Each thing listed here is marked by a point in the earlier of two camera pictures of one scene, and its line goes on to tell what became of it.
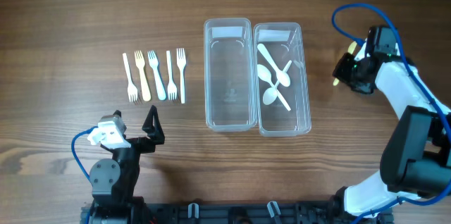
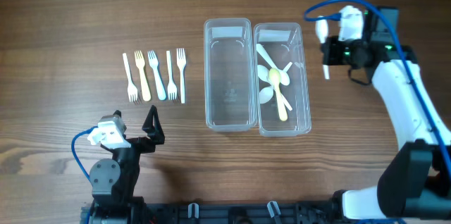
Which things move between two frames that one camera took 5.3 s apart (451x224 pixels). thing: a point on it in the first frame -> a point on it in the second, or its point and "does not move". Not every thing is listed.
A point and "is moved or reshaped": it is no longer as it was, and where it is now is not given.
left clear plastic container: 229,81 does not move
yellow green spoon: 351,50 is moved or reshaped
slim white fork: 181,63 does not move
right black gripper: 340,72 -> 328,51
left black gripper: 154,132 does not move
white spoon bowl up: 264,73 does not move
